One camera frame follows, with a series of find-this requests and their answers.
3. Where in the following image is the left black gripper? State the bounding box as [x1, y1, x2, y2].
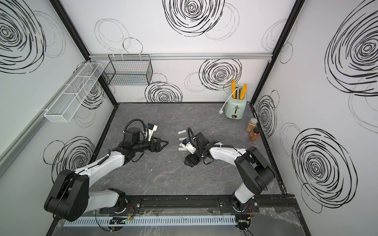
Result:
[133, 135, 168, 153]

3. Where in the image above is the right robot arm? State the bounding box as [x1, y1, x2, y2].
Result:
[180, 127, 276, 212]

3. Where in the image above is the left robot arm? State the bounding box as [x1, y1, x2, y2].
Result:
[44, 119, 169, 222]

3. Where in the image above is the mint green toaster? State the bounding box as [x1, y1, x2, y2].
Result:
[224, 87, 247, 120]

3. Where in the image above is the spice jar silver lid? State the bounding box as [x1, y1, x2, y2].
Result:
[246, 118, 258, 133]

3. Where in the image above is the spice jar black lid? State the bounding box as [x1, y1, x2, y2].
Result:
[249, 127, 261, 142]

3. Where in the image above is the white mesh shelf basket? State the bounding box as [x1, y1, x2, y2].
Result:
[44, 63, 103, 123]

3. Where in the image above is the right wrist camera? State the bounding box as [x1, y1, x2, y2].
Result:
[182, 139, 196, 154]

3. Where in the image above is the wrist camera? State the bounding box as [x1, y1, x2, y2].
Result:
[182, 139, 196, 154]
[146, 123, 157, 141]

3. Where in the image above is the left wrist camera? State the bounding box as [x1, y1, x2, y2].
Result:
[146, 123, 157, 141]

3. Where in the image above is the white toaster power cord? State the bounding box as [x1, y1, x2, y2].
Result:
[219, 88, 238, 115]

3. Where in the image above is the grey slotted cable duct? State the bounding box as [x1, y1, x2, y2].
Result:
[63, 215, 237, 228]

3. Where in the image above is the black wire basket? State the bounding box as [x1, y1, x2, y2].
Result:
[103, 54, 153, 86]

